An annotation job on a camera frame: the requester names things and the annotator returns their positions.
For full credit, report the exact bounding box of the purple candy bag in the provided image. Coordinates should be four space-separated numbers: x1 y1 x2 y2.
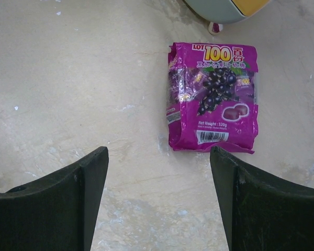
166 42 259 154

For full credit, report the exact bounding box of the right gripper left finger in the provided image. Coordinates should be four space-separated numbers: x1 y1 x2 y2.
0 146 109 250

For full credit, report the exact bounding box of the round three-drawer cabinet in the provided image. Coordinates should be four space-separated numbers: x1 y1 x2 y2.
185 0 270 35

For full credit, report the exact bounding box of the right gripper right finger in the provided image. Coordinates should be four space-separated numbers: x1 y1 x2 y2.
210 146 314 250

